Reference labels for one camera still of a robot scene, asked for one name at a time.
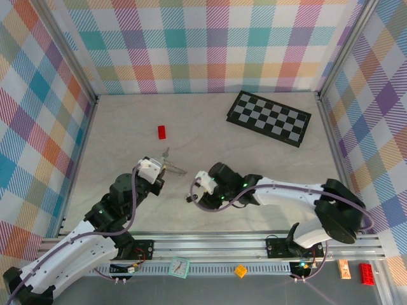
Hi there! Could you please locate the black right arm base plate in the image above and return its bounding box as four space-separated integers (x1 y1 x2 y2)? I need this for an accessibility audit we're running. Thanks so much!
265 234 325 259

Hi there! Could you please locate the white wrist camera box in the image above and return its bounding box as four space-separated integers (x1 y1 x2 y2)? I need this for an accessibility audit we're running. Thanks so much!
132 156 163 184
193 170 217 195

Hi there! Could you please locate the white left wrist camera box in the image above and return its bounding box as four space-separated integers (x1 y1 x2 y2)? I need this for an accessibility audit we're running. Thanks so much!
132 156 163 184

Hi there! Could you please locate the aluminium frame post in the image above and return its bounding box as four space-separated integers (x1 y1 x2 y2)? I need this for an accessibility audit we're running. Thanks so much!
34 0 99 105
316 0 381 101

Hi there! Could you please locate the aluminium frame side rail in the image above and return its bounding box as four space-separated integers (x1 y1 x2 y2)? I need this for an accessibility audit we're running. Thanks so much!
58 95 100 238
315 91 366 234

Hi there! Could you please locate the orange wooden block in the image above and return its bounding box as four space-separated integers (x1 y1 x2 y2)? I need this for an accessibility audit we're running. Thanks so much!
338 259 352 280

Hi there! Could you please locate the black grey folding chessboard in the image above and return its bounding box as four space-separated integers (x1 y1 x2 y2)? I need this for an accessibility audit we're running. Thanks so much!
224 90 312 149

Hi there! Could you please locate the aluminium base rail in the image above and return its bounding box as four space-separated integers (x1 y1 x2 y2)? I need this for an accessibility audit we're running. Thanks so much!
38 227 387 264

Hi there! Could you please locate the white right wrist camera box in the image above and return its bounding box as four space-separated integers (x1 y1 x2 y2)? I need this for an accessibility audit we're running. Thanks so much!
193 170 217 195

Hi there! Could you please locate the slotted grey cable duct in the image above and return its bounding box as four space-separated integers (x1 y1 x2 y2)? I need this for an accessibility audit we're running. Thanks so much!
76 262 293 276

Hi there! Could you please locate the small teal clock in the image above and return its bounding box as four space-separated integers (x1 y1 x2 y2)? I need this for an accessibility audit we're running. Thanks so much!
168 256 191 280

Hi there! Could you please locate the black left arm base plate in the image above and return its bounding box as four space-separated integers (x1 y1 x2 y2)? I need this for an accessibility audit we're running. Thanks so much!
117 238 155 261

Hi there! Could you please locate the red toy brick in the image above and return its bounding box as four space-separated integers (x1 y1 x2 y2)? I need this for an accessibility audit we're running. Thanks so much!
359 262 375 285

